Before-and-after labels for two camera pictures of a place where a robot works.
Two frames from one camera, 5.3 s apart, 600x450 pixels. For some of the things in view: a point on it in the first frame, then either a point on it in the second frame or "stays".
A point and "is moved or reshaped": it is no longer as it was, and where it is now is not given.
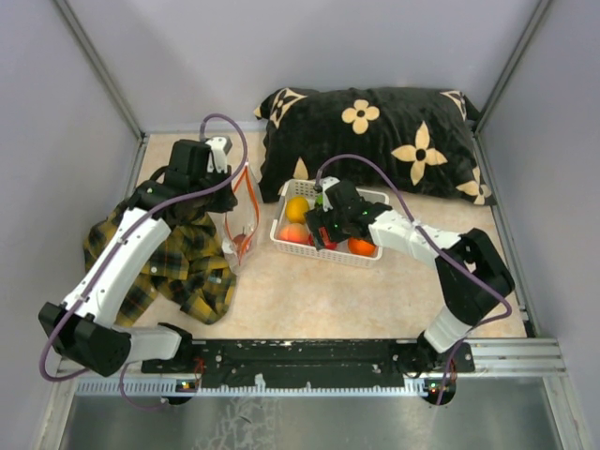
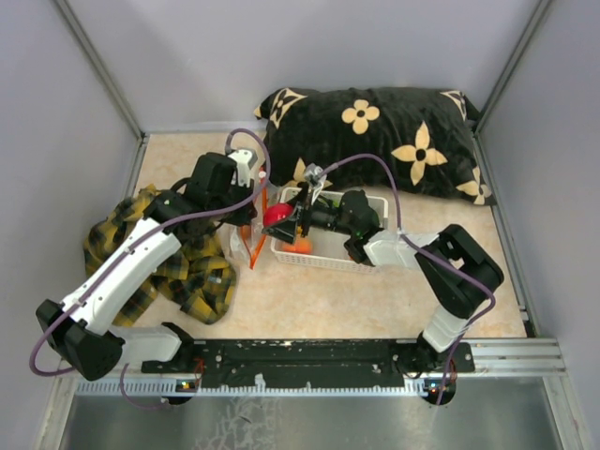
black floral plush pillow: [424, 137] stays
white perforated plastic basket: [342, 256] is moved or reshaped
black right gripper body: [333, 222] -> [327, 216]
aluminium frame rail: [492, 358] stays
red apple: [329, 245] -> [277, 212]
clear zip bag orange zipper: [243, 223] is moved or reshaped
